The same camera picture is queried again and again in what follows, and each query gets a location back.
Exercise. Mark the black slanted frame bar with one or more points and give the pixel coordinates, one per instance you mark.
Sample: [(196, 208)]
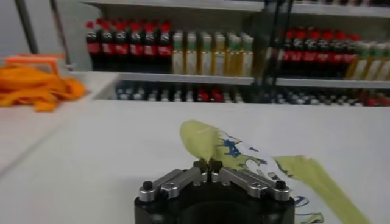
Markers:
[(27, 27)]

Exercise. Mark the yellow juice bottle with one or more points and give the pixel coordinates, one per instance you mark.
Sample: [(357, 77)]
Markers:
[(191, 63), (206, 63), (247, 64), (361, 68), (178, 62), (375, 69), (385, 70), (233, 64), (219, 64)]

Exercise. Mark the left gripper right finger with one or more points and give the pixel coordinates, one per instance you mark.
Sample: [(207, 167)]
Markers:
[(250, 182)]

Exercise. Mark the yellow-green t-shirt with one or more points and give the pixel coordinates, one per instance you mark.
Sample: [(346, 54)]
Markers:
[(198, 137)]

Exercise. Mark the black cabinet centre post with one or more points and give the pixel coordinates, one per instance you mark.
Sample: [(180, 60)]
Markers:
[(265, 61)]

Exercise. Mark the white side table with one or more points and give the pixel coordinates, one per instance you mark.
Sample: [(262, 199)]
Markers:
[(91, 85)]

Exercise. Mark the crumpled orange cloth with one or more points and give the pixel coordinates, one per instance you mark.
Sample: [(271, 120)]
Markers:
[(33, 88)]

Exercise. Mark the white beverage display cabinet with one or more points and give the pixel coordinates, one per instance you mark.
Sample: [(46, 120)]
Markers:
[(182, 18), (335, 21)]

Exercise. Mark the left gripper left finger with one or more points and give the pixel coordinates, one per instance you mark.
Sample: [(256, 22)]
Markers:
[(170, 185)]

